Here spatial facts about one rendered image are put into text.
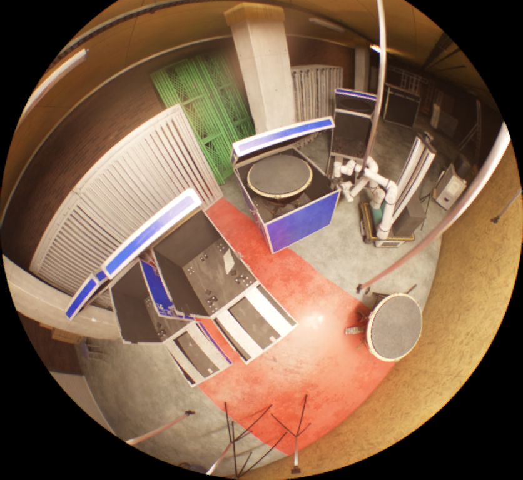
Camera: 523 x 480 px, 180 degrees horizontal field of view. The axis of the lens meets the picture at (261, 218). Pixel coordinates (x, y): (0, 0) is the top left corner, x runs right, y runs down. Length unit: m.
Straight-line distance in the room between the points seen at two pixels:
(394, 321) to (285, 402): 1.74
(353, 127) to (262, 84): 3.10
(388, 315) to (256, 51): 3.21
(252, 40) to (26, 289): 4.21
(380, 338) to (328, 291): 1.10
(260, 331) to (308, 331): 0.64
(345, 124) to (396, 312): 4.29
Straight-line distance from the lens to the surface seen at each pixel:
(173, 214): 1.07
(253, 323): 2.42
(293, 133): 1.56
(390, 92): 7.47
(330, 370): 2.58
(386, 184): 1.99
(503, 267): 2.41
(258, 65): 2.36
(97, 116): 3.81
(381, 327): 1.82
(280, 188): 2.00
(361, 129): 4.90
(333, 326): 2.46
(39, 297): 3.14
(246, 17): 2.40
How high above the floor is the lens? 2.39
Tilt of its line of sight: 54 degrees down
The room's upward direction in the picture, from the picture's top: 16 degrees counter-clockwise
